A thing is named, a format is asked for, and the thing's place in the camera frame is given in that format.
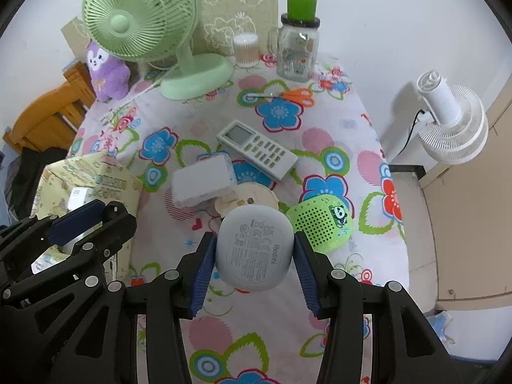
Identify white fan cable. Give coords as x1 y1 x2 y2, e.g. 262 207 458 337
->
102 76 177 124

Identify wooden chair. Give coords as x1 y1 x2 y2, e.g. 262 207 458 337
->
3 62 97 155

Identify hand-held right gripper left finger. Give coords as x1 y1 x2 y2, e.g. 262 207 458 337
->
52 232 220 384

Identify orange scissors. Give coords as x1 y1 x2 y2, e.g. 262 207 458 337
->
244 88 313 107

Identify yellow patterned storage box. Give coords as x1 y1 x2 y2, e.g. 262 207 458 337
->
30 151 144 284

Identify purple plush toy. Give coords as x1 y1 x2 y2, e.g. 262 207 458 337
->
86 40 132 102

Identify floral tablecloth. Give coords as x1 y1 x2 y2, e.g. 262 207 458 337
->
66 50 411 384

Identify white standing fan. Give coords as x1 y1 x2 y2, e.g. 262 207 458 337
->
416 70 489 164

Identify white remote control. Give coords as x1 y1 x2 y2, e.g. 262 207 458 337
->
216 120 299 182

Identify light blue crumpled bag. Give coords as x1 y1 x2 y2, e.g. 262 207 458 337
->
426 312 457 345

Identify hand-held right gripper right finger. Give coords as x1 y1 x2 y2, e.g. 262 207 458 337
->
294 232 454 384

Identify cream round case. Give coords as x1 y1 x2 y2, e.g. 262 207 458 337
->
211 182 279 219

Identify cotton swab container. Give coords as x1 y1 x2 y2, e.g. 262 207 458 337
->
233 33 260 68

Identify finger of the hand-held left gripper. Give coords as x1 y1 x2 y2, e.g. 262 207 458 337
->
0 200 137 257
0 236 132 308

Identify beige wooden panel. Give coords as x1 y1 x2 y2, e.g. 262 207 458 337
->
418 48 512 313

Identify glass jar with green lid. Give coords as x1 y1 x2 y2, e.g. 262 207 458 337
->
267 0 322 81

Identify green round speaker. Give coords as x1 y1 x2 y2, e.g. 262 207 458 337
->
286 195 355 254

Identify white earbuds case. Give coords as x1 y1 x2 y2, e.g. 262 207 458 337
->
216 207 296 293

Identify green desk fan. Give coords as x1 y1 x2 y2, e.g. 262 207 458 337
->
82 0 235 100

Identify black fan cable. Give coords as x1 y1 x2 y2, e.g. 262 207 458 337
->
394 108 427 156

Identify black clothing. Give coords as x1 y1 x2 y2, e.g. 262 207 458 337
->
6 146 70 225

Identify white rectangular box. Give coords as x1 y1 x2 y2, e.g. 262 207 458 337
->
171 154 239 210

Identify white charger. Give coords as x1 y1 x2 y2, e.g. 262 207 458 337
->
67 187 93 211

